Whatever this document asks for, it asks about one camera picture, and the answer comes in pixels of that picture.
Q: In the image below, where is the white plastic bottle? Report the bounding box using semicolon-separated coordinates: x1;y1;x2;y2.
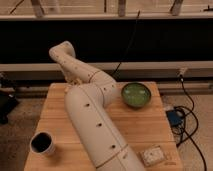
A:
64;84;72;93

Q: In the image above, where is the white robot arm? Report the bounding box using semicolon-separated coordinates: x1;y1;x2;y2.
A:
49;41;146;171

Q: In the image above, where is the green ceramic bowl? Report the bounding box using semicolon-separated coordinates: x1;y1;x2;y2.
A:
121;82;151;108

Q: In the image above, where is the black object at left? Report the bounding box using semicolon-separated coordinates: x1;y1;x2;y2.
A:
0;72;19;125

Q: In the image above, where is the white cup with dark inside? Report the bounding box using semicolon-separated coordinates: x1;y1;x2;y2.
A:
30;132;55;156

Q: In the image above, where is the white square sponge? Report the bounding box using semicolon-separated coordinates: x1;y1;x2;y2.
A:
140;145;166;167

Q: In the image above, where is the blue box on floor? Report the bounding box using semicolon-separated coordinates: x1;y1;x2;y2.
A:
166;110;184;127

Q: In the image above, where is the black cable at window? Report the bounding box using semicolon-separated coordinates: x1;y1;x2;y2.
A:
110;9;142;78

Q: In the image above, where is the black cable on floor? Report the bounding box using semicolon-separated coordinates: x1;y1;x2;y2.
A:
172;74;208;171

